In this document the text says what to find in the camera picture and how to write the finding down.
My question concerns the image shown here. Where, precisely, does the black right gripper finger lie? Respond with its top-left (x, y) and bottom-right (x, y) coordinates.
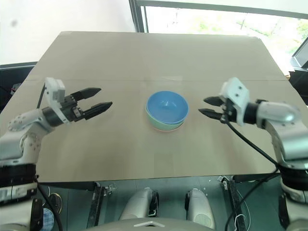
top-left (203, 96), bottom-right (224, 107)
top-left (198, 108), bottom-right (224, 121)

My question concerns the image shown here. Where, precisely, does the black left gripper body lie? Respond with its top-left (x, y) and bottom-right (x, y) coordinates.
top-left (60, 92), bottom-right (88, 122)

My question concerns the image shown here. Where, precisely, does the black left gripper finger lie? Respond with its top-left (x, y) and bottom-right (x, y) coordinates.
top-left (71, 87), bottom-right (103, 101)
top-left (82, 101), bottom-right (114, 120)

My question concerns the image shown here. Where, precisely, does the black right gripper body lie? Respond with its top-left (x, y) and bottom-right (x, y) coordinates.
top-left (218, 95), bottom-right (239, 124)

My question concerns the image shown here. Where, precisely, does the blue bowl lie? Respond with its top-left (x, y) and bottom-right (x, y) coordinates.
top-left (146, 90), bottom-right (190, 124)

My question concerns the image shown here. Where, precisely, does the pink bowl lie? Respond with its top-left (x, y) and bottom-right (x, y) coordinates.
top-left (153, 121), bottom-right (185, 133)

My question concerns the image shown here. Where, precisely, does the green bowl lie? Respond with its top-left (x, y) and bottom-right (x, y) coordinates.
top-left (144, 103), bottom-right (188, 131)

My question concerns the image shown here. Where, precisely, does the silver right robot leg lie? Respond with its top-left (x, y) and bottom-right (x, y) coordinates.
top-left (184, 188), bottom-right (217, 230)

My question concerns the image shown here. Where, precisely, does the silver robot leg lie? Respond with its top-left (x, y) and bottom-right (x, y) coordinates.
top-left (184, 188), bottom-right (217, 230)
top-left (119, 187), bottom-right (160, 221)

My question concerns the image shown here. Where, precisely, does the black table leg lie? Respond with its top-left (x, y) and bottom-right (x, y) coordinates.
top-left (90, 182), bottom-right (106, 228)
top-left (227, 178), bottom-right (246, 231)

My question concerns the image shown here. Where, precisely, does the silver left robot leg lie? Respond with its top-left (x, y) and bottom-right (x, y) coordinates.
top-left (119, 187), bottom-right (160, 221)

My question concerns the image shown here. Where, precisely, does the blue and white roll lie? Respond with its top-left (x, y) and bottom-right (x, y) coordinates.
top-left (42, 207), bottom-right (55, 231)

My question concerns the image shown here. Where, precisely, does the grey robot torso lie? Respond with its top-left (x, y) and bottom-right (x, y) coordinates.
top-left (85, 217), bottom-right (214, 231)

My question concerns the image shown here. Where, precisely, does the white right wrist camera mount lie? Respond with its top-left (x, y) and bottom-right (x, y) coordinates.
top-left (219, 77), bottom-right (250, 126)

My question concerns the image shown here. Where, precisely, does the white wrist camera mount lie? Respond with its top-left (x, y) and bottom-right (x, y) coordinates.
top-left (44, 77), bottom-right (71, 123)
top-left (219, 77), bottom-right (250, 126)

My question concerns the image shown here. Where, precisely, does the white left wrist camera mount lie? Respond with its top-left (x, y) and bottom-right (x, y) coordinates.
top-left (44, 77), bottom-right (71, 123)

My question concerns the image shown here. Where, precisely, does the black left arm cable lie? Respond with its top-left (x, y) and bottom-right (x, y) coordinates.
top-left (36, 81), bottom-right (48, 109)

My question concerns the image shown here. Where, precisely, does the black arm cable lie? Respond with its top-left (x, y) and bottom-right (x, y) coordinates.
top-left (36, 81), bottom-right (48, 109)
top-left (224, 119), bottom-right (284, 231)

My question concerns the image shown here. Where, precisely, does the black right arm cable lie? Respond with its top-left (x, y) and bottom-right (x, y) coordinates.
top-left (224, 119), bottom-right (284, 231)

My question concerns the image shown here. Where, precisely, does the dark window frame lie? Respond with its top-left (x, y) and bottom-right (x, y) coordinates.
top-left (128, 0), bottom-right (308, 33)

